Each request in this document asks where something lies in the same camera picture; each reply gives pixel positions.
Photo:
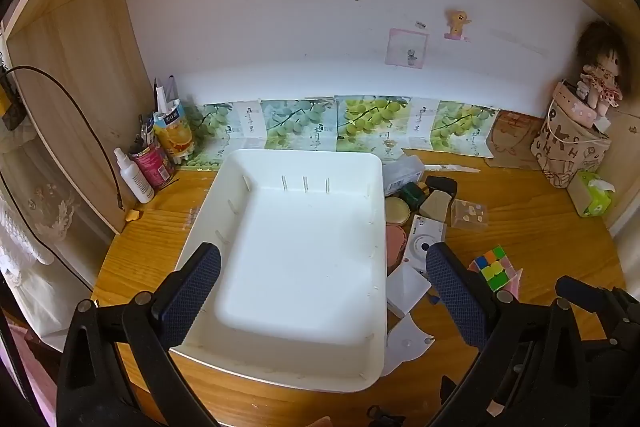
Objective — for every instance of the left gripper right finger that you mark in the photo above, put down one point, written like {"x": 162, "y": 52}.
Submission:
{"x": 530, "y": 369}

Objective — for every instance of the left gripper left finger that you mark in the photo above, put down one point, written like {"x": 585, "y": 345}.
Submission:
{"x": 93, "y": 386}

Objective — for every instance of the multicolour rubik's cube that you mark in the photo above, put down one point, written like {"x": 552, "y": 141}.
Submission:
{"x": 495, "y": 268}

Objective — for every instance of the clear box with stickers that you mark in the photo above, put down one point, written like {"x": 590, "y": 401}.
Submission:
{"x": 468, "y": 215}

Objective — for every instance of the white plastic storage bin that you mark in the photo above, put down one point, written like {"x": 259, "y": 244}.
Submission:
{"x": 300, "y": 300}

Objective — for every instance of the beige angular case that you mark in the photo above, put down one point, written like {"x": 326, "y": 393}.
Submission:
{"x": 436, "y": 206}

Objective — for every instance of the pink oval case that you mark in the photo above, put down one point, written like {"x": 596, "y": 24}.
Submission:
{"x": 396, "y": 240}

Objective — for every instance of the pink and white clip toy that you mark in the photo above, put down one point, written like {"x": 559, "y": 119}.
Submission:
{"x": 513, "y": 287}

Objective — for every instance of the white wall charger 80W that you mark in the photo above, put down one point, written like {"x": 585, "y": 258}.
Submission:
{"x": 405, "y": 287}

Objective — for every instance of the green tissue pack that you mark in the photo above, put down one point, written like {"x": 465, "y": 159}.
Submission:
{"x": 590, "y": 194}

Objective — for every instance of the white hook plate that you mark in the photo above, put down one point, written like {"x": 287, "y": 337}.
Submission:
{"x": 404, "y": 343}

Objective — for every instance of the white lace curtain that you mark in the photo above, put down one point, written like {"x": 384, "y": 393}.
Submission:
{"x": 52, "y": 243}

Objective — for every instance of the white spray bottle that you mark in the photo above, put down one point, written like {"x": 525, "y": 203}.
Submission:
{"x": 133, "y": 177}

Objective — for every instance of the red pen can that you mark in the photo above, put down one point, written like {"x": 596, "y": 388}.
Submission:
{"x": 153, "y": 162}

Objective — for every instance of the beige letter print bag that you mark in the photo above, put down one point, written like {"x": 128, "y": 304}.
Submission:
{"x": 567, "y": 141}

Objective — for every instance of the green and gold box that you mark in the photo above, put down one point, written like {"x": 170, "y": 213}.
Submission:
{"x": 413, "y": 195}

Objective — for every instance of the gold oval compact case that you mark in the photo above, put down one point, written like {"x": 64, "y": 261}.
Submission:
{"x": 397, "y": 211}

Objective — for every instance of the brown cardboard sheet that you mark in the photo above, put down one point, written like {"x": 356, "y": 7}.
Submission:
{"x": 510, "y": 139}

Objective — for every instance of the translucent plastic box with barcode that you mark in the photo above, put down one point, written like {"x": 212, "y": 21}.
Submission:
{"x": 400, "y": 172}

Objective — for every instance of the grape pattern paper backdrop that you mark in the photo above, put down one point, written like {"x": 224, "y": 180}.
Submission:
{"x": 382, "y": 125}

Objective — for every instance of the yellow black hanging device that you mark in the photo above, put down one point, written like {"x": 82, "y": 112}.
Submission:
{"x": 12, "y": 109}

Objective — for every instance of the brown haired doll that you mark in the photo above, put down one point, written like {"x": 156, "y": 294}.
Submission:
{"x": 604, "y": 58}

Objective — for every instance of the yellow bear wall sticker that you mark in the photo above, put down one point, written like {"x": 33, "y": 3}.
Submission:
{"x": 456, "y": 22}

